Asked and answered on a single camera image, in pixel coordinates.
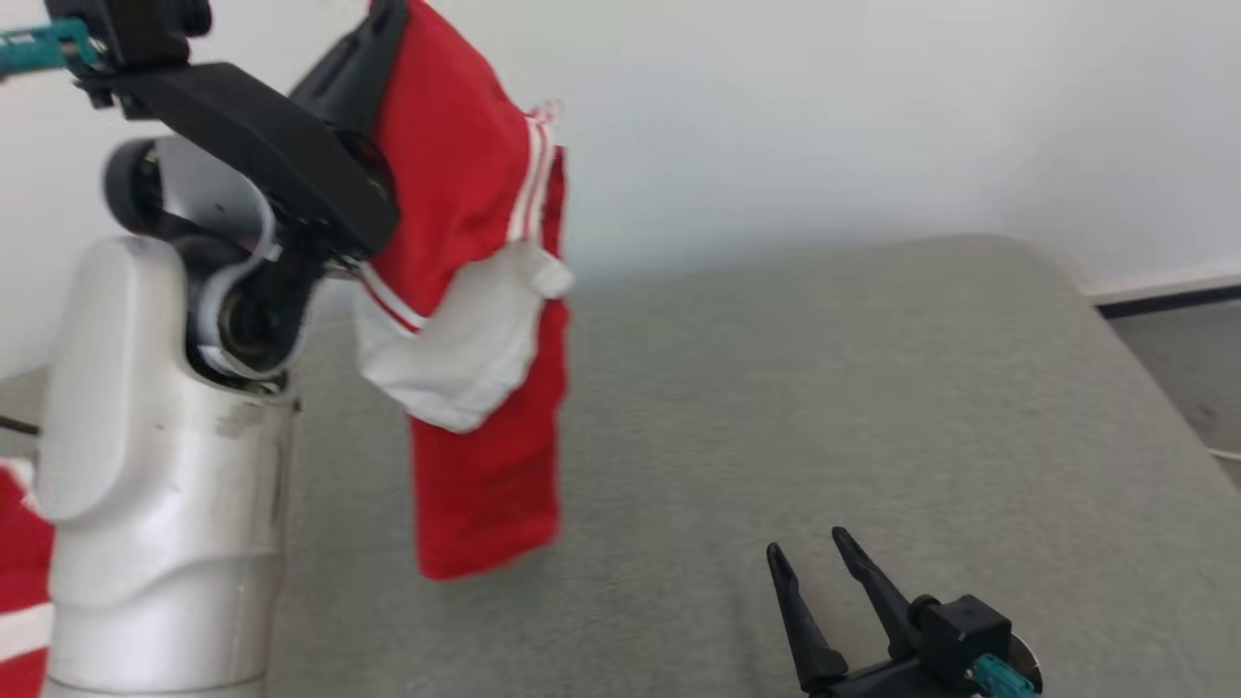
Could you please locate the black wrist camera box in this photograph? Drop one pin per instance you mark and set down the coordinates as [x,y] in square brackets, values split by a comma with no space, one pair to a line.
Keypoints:
[145,29]
[970,630]

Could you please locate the white and black baseboard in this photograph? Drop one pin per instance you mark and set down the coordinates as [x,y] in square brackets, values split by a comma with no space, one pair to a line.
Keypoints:
[1163,291]

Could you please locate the teal wrist camera plug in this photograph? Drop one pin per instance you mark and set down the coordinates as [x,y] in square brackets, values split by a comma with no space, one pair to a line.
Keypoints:
[999,676]
[39,48]

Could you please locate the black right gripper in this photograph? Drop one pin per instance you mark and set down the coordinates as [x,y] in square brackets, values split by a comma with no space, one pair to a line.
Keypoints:
[892,683]

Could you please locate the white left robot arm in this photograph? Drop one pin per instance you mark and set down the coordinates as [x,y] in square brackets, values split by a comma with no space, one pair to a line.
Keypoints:
[155,485]

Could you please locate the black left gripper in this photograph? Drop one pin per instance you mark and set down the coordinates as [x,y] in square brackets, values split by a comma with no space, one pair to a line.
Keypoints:
[291,165]

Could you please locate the red white jersey garment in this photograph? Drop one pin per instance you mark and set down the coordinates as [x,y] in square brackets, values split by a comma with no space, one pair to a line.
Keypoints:
[465,145]

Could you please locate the crumpled red Bulls jersey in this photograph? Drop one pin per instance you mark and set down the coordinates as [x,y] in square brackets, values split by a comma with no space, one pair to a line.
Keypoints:
[19,562]

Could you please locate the teal right wrist camera plug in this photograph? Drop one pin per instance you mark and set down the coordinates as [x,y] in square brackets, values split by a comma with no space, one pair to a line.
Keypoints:
[999,676]

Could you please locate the teal left wrist camera plug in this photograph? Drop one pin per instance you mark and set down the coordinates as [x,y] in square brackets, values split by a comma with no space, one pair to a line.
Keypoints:
[39,48]

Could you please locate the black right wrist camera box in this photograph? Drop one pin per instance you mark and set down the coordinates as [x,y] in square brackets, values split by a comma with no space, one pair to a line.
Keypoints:
[970,630]

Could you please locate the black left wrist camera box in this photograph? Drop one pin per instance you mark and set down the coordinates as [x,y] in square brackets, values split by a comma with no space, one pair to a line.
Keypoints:
[145,29]

